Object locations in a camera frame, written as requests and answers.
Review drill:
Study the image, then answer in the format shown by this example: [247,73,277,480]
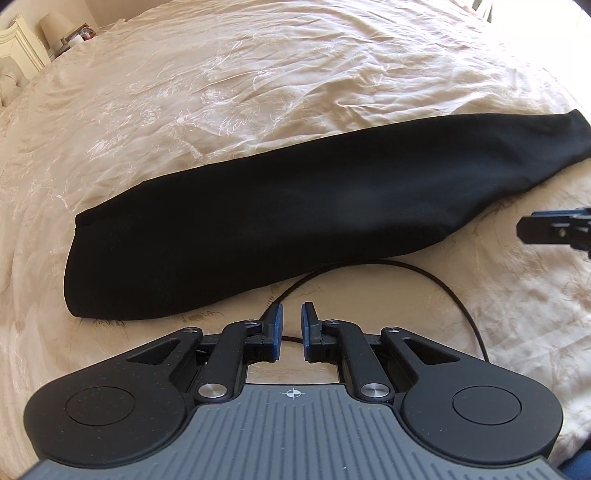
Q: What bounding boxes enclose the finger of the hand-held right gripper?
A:
[516,209,591,259]

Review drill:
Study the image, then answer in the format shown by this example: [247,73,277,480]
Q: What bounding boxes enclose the cream pillow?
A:
[0,58,33,107]

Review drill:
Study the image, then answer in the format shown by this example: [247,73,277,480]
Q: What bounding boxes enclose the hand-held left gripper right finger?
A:
[301,302,462,400]

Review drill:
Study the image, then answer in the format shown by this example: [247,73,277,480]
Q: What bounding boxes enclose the cream headboard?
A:
[0,14,51,75]

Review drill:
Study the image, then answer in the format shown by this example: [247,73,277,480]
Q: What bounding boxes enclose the black pants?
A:
[62,109,591,320]

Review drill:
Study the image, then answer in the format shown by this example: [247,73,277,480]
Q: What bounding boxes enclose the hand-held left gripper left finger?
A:
[125,304,283,400]

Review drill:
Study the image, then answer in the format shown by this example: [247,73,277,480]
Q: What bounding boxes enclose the black cable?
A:
[261,261,486,363]

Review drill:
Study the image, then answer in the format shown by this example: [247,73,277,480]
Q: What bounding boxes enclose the nightstand clutter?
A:
[58,25,98,49]

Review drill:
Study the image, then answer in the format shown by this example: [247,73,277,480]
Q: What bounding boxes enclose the cream embroidered bedspread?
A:
[0,0,591,480]

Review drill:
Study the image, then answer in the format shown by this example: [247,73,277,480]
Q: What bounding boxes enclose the cream table lamp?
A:
[39,10,70,51]

